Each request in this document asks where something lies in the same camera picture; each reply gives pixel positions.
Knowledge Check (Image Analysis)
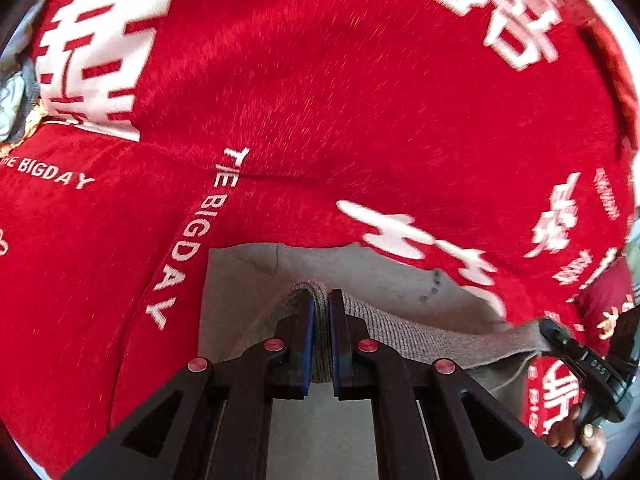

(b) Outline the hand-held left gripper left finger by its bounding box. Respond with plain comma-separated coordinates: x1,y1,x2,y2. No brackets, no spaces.
62,290,317,480

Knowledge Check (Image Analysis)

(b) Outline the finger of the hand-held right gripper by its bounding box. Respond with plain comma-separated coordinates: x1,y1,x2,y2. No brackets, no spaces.
539,316,610,389

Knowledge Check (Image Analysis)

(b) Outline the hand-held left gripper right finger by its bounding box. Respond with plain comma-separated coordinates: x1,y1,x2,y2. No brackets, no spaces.
328,288,583,480

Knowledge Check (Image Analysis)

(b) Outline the grey knit sweater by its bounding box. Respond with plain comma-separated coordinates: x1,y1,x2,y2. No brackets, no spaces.
197,242,571,480

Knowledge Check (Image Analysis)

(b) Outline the person's right hand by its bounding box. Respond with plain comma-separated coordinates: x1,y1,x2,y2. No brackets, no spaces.
545,404,609,479

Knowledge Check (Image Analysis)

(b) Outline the dark red printed pillow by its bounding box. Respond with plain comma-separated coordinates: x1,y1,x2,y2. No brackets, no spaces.
575,255,639,342

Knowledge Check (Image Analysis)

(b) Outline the red printed blanket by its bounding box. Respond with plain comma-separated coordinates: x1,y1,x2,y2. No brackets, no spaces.
0,0,637,480

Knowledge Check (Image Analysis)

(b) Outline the light blue crumpled cloth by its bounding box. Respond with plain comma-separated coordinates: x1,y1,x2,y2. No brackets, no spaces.
0,25,45,156

